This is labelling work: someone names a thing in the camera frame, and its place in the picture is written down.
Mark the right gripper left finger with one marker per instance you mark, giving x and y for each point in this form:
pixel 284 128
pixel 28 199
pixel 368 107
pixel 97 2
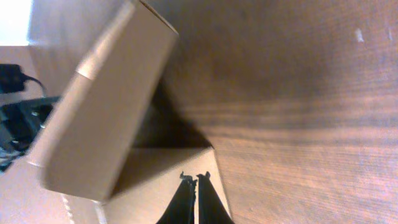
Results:
pixel 181 209

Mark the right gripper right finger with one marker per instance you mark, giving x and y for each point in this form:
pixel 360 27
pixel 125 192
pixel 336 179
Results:
pixel 211 209

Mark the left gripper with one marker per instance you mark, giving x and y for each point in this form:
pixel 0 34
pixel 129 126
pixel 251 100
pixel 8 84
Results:
pixel 21 121

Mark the cardboard box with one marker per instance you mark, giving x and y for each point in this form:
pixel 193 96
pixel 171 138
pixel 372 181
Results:
pixel 81 150

